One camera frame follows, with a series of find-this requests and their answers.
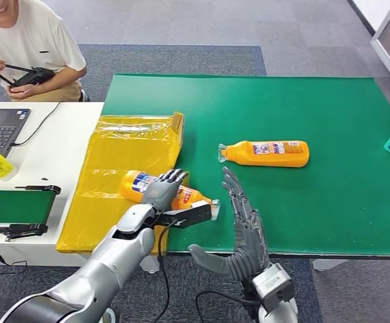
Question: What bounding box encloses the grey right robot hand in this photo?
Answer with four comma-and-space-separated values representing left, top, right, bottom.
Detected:
187, 166, 271, 284

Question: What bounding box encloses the person's left hand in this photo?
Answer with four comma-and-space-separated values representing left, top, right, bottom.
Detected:
5, 82, 38, 101

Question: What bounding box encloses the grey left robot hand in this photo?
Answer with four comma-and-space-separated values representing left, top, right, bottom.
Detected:
140, 168, 189, 213

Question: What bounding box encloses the black remote controller with antennas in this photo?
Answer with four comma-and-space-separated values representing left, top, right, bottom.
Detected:
0, 63, 56, 89

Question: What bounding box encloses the orange bottle with clear cap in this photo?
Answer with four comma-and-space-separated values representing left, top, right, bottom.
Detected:
118, 170, 222, 223
217, 140, 311, 169

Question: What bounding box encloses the dark grey laptop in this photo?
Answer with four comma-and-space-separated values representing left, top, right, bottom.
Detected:
0, 108, 32, 158

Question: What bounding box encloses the person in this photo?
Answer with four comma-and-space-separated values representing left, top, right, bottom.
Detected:
0, 0, 88, 104

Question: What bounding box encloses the white table leg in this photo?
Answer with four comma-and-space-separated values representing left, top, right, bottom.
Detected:
139, 254, 161, 274

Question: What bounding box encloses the yellow plastic wrapped board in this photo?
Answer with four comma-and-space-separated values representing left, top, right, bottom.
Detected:
55, 111, 189, 255

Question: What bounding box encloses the grey table foot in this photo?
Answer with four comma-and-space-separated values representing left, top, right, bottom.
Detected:
312, 258, 348, 272

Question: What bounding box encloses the small green belt conveyor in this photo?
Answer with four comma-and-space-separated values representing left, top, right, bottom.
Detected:
0, 184, 62, 242

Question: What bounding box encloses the green table mat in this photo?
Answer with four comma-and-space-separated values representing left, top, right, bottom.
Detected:
101, 73, 390, 257

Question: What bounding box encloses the black laptop cable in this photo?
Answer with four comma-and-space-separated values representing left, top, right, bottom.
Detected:
9, 102, 62, 148

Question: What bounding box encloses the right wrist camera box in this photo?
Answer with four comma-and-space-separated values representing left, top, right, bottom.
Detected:
251, 262, 295, 313

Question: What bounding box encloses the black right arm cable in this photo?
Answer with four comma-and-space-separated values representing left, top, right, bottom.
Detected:
195, 289, 261, 323

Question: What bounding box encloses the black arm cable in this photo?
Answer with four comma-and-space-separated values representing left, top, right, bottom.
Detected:
195, 289, 261, 323
153, 218, 179, 323

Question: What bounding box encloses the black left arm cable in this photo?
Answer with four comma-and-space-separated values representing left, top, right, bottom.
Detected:
153, 218, 179, 323

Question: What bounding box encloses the red and black floor cable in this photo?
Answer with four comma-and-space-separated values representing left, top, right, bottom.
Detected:
0, 231, 28, 275

